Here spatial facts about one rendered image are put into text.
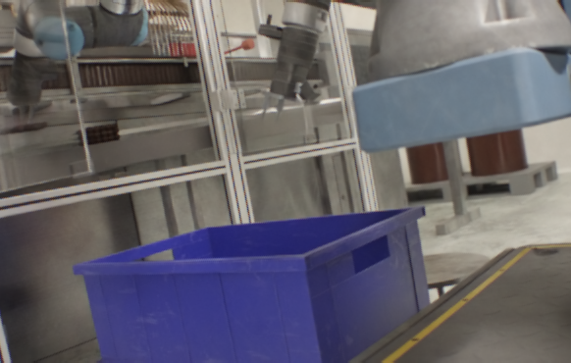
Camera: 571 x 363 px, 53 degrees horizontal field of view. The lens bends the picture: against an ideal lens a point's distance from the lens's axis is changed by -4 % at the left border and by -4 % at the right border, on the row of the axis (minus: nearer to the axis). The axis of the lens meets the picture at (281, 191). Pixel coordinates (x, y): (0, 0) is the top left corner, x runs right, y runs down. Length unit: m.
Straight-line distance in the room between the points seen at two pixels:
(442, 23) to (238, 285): 0.57
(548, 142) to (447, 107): 5.16
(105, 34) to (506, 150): 3.76
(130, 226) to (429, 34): 1.57
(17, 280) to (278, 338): 1.01
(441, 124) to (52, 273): 1.47
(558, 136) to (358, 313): 4.76
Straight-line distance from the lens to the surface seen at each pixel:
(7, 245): 1.75
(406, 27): 0.51
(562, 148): 5.61
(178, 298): 1.04
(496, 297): 0.88
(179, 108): 2.15
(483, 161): 4.68
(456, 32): 0.49
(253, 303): 0.92
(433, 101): 0.49
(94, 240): 1.88
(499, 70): 0.47
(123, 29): 1.29
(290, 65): 1.19
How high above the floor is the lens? 0.57
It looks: 3 degrees down
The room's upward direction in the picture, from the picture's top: 10 degrees counter-clockwise
